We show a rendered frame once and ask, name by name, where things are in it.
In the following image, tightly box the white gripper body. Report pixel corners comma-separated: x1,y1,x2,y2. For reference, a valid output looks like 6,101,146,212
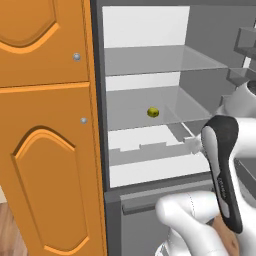
184,134,205,155

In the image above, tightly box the grey fridge crisper drawer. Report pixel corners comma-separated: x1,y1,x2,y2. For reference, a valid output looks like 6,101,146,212
108,121,202,167

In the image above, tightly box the glass fridge shelf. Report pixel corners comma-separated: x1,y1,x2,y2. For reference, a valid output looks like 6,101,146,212
103,44,230,77
106,85,214,132

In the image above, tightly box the grey fridge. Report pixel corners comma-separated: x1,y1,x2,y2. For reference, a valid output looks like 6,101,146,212
89,0,256,256

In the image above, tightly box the grey fridge door with bins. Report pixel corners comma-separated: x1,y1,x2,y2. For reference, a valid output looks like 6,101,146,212
219,25,256,201

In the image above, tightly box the yellow-green round fruit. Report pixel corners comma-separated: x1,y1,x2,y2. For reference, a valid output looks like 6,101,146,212
146,106,160,118

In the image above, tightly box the grey freezer drawer front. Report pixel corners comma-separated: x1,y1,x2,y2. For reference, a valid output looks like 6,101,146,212
119,181,216,256

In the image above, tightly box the tall orange cupboard door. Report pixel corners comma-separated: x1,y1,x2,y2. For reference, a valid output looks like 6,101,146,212
0,82,108,256

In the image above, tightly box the grey freezer drawer handle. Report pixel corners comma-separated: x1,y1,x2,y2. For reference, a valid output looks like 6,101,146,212
121,194,214,216

